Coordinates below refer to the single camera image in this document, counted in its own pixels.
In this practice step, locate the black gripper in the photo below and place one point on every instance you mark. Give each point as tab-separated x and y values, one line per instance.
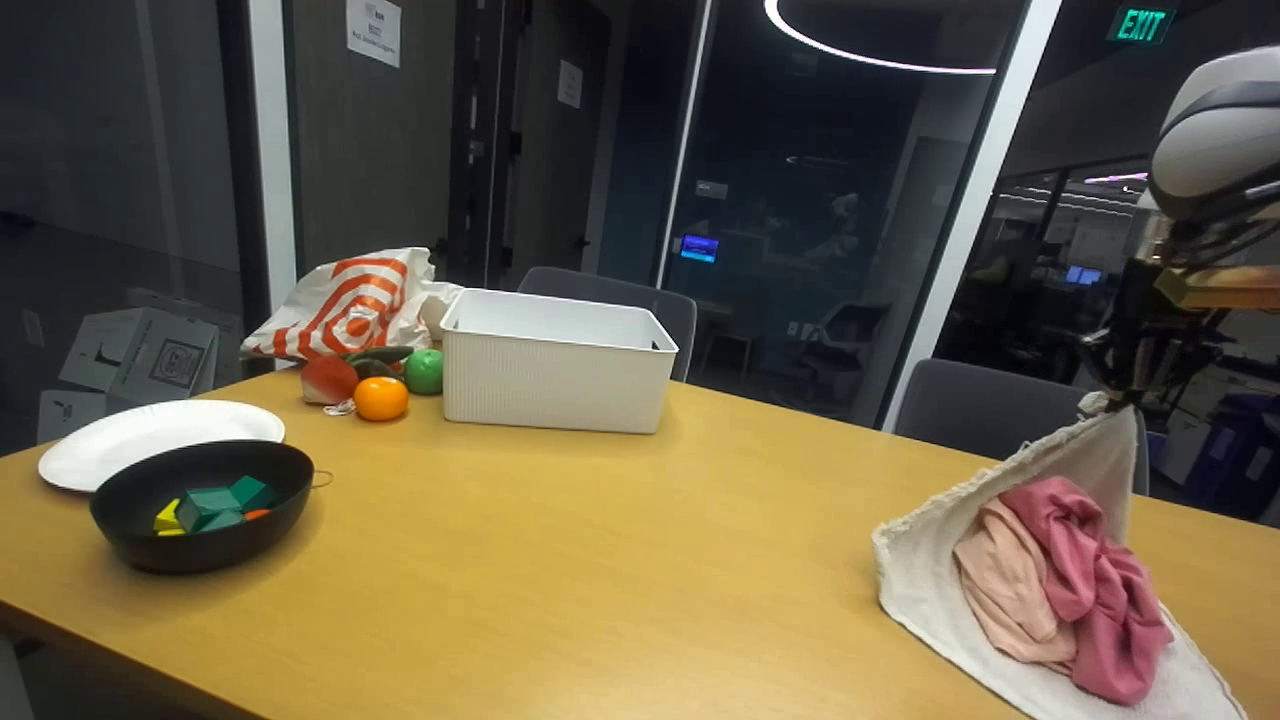
1161	324

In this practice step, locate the pink shirt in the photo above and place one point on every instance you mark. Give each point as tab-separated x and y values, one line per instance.
1100	600

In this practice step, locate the peach shirt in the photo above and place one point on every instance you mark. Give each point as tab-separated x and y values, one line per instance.
1005	587

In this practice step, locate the white terry towel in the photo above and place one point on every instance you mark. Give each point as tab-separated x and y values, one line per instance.
921	587

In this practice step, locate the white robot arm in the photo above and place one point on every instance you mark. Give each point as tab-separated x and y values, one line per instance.
1222	135

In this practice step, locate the wide grey office chair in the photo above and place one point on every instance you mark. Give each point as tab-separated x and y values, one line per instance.
987	406

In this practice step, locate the narrow grey office chair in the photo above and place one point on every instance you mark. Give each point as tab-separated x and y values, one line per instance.
602	287

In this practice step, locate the white plastic storage bin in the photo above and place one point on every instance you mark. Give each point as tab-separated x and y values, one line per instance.
555	373

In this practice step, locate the small white door paper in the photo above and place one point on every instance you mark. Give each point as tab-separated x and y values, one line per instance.
569	80

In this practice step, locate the green toy fruit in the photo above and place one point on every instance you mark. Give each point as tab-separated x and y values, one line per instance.
426	369

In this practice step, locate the orange fruit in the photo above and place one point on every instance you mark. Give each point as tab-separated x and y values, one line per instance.
380	397

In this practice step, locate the red white striped bag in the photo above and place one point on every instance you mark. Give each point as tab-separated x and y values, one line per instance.
354	306

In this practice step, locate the red toy fruit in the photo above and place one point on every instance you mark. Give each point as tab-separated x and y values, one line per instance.
328	378

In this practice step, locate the green foam blocks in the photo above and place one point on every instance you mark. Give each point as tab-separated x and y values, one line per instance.
221	507

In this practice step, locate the black bowl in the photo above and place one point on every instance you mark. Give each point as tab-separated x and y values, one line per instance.
202	543

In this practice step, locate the yellow foam block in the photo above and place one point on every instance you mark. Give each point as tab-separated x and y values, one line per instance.
171	522

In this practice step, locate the white plate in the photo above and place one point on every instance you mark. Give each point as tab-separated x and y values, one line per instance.
123	440

